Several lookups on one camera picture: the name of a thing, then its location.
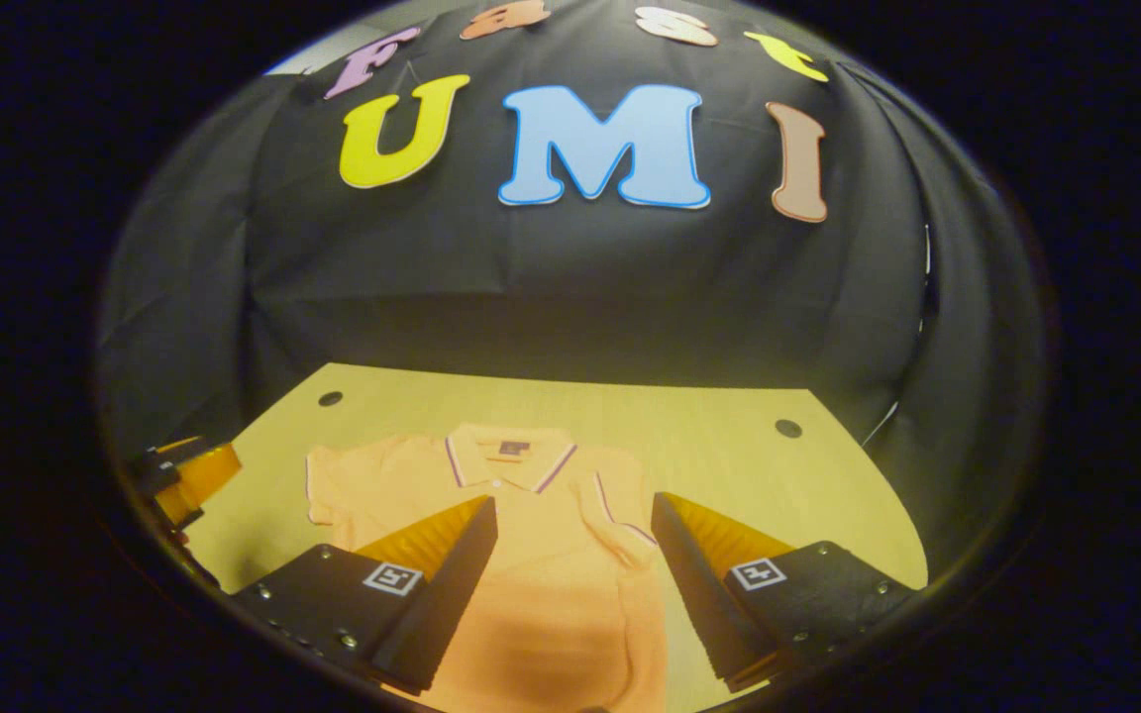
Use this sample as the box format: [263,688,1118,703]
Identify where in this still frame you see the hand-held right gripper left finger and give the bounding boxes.
[229,495,499,695]

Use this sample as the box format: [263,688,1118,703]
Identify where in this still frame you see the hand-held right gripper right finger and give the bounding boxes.
[650,491,920,695]

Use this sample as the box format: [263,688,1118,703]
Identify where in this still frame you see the orange T-shirt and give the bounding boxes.
[305,424,671,713]

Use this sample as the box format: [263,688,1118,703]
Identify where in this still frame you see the black backdrop cloth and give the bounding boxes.
[95,0,1049,595]

